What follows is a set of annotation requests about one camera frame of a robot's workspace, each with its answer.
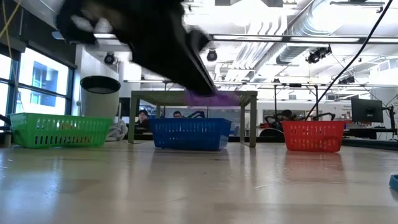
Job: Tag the red plastic basket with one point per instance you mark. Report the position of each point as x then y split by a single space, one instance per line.
314 137

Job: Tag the black background frame rig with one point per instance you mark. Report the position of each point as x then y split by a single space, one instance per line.
280 84

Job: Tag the black computer monitor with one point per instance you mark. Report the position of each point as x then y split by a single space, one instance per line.
367 110

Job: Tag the black aluminium table frame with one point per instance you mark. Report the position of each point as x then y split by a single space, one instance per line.
367 143

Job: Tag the large window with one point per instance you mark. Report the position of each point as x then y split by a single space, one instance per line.
43 77

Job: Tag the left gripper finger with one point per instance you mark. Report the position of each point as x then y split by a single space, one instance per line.
177 71
199 67

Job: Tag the black ceiling spotlight cluster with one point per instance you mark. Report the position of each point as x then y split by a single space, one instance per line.
346 80
317 54

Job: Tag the pale green perforated metal shelf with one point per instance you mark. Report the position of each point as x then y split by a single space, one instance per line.
248 124

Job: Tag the person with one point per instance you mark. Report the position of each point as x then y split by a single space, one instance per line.
177 114
143 116
286 114

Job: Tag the orange spiral wrist coil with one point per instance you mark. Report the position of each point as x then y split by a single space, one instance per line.
66 126

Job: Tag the black background robot arm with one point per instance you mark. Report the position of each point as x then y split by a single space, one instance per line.
326 115

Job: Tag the black overhead camera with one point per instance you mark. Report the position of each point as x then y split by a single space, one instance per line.
212 55
109 58

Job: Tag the purple spiral wrist coil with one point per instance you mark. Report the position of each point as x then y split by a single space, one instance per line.
214 99

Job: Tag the green plastic basket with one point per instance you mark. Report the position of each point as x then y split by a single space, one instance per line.
59 130

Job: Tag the blue plastic basket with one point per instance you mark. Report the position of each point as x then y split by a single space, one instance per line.
189 133

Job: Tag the blue plastic object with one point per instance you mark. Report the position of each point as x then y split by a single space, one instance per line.
394 183

